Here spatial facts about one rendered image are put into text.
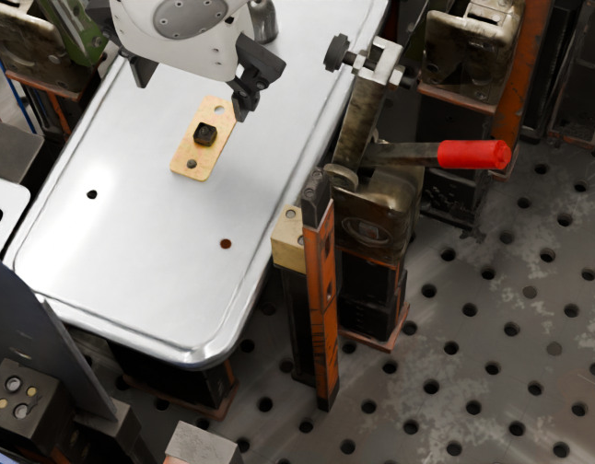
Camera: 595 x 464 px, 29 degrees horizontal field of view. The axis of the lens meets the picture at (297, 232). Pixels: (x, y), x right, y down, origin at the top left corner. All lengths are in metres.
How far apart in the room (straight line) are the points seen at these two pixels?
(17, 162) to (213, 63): 0.28
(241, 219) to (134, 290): 0.11
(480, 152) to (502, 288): 0.45
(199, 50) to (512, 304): 0.57
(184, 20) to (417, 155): 0.27
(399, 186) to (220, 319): 0.19
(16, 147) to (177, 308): 0.23
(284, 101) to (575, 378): 0.46
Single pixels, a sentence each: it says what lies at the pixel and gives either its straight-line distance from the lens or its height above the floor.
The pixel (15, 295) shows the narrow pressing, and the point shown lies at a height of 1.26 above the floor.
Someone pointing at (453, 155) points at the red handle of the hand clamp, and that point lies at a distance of 0.89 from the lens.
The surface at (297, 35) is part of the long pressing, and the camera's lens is 1.10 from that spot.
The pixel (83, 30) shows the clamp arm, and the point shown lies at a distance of 1.10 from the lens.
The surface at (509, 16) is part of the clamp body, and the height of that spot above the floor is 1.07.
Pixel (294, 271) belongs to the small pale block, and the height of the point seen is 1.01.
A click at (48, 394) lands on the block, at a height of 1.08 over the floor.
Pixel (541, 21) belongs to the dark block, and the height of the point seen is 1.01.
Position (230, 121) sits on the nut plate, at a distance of 1.05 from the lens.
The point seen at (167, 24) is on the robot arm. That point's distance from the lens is 0.71.
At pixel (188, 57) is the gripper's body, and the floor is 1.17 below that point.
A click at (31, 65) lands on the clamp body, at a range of 1.17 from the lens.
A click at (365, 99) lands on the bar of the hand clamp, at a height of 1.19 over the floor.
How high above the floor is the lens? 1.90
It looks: 65 degrees down
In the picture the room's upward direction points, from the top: 6 degrees counter-clockwise
